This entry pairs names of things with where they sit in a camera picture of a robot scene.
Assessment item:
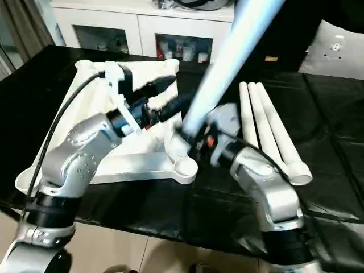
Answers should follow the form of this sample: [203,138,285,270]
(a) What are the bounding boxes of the dark grey round device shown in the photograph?
[177,0,227,12]

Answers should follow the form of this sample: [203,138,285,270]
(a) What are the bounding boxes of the white plastic table top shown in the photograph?
[15,58,199,197]

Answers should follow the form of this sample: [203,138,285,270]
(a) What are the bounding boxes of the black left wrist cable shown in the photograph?
[24,69,110,217]

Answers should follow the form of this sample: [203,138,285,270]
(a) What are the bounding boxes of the black work mat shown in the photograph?
[0,44,364,273]

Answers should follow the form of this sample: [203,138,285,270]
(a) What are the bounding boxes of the dark robot foot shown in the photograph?
[105,264,137,273]
[189,264,217,273]

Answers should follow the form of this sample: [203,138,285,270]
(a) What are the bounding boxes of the dark right robot foot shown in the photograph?
[189,264,217,273]

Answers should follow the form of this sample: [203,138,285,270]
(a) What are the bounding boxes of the white glass-door cabinet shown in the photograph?
[51,0,237,65]

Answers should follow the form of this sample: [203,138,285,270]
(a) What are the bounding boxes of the dark left robot foot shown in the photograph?
[105,264,137,273]

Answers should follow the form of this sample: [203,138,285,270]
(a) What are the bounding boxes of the black box with gold label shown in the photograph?
[227,0,324,73]

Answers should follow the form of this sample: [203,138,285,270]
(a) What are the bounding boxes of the white plastic table leg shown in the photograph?
[238,81,262,148]
[254,82,313,186]
[181,0,287,140]
[247,82,288,166]

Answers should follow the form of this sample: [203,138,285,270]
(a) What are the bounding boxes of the beige curtain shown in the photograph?
[0,0,56,80]

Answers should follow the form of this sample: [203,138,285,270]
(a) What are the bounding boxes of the grey cushion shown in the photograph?
[298,19,364,80]

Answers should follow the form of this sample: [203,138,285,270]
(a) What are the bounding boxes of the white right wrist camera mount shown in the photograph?
[209,104,242,166]

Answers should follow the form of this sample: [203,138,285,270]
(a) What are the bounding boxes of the black tangled straps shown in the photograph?
[153,0,179,10]

